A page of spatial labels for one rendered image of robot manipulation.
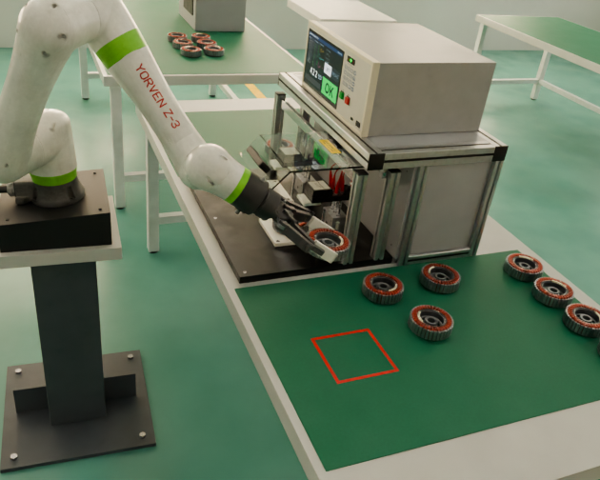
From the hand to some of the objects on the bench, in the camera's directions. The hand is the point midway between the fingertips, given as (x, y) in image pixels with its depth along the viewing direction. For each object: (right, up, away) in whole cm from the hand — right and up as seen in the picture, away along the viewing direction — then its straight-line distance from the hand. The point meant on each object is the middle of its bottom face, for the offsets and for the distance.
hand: (327, 242), depth 160 cm
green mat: (+30, -23, +4) cm, 38 cm away
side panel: (+34, -5, +35) cm, 49 cm away
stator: (+33, -12, +23) cm, 42 cm away
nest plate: (-10, +3, +35) cm, 36 cm away
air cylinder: (+4, +5, +40) cm, 41 cm away
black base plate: (-13, +8, +46) cm, 48 cm away
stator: (+26, -22, +5) cm, 35 cm away
